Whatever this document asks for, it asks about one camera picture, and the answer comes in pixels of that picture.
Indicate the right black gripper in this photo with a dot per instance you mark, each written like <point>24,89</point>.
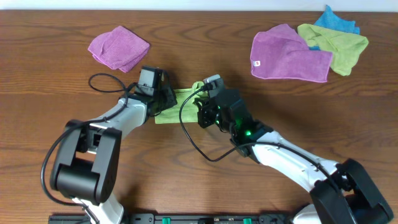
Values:
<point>203,104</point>

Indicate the folded purple cloth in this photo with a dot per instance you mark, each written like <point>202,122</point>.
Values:
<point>119,49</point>

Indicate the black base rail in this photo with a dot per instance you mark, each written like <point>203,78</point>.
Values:
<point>150,218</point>

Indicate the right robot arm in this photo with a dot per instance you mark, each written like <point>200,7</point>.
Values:
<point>340,192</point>

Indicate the blue cloth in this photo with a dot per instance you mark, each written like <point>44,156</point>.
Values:
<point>335,22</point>

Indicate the green cloth in pile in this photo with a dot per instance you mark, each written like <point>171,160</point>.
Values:
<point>343,60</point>

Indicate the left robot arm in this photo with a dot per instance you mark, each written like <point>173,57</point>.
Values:
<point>86,163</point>

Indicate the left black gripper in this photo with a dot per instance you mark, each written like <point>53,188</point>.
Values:
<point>168,89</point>

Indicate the large purple cloth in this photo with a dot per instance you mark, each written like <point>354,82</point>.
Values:
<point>280,53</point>

